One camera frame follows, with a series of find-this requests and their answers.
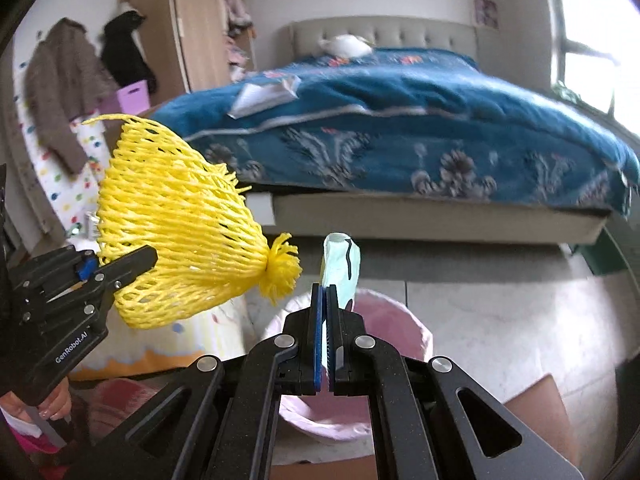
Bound light green paper wrapper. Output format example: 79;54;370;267
320;232;361;311

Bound yellow foam fruit net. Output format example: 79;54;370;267
96;114;302;330

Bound pink lined trash bin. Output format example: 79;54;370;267
266;288;433;442

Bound person's left hand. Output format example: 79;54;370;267
1;378;72;422

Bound polka dot white cabinet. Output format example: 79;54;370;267
8;62;111;245

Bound striped dotted tablecloth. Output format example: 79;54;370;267
69;238;252;382

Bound white label on bed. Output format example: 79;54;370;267
245;192;277;226

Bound purple plastic basket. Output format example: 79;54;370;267
99;80;151;115

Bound brown quilted jacket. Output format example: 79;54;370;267
25;18;118;174

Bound blue floral bed blanket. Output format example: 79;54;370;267
153;49;639;214

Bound folded grey checked cloth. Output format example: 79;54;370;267
228;76;302;119

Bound black hanging coat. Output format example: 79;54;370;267
101;6;157;94

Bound white pillow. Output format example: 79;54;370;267
318;34;373;58

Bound wooden wardrobe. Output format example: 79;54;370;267
120;0;232;105

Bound hanging clothes in wardrobe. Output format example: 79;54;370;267
218;0;254;82

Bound beige upholstered bed frame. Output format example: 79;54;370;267
262;16;610;245

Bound small wall photo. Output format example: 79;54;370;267
473;0;499;30

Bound window with dark frame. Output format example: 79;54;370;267
560;0;639;134

